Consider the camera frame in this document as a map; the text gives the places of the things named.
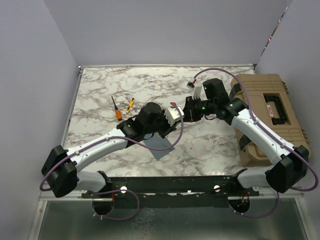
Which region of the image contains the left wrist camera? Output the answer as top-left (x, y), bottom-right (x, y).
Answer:
top-left (164, 102), bottom-right (185, 126)

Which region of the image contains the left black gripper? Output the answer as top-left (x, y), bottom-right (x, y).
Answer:
top-left (144, 108), bottom-right (178, 138)

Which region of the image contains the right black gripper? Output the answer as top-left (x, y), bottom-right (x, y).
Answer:
top-left (177, 97), bottom-right (215, 124)

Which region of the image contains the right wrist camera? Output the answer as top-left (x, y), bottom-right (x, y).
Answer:
top-left (186, 78), bottom-right (202, 100)

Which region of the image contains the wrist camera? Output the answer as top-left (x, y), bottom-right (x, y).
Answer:
top-left (186, 78), bottom-right (202, 100)
top-left (164, 102), bottom-right (185, 126)

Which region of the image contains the yellow utility knife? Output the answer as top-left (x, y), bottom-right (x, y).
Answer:
top-left (126, 97), bottom-right (135, 114)

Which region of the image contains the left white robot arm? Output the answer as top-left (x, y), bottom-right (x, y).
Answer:
top-left (39, 102), bottom-right (185, 198)

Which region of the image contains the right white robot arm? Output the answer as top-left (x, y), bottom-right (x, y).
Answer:
top-left (183, 78), bottom-right (309, 196)

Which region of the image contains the orange handled screwdriver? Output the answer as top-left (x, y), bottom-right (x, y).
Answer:
top-left (111, 96), bottom-right (123, 121)

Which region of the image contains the tan plastic tool case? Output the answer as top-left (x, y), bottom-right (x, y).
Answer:
top-left (235, 74), bottom-right (311, 167)

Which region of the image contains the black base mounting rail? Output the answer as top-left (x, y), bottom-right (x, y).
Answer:
top-left (81, 175), bottom-right (259, 209)

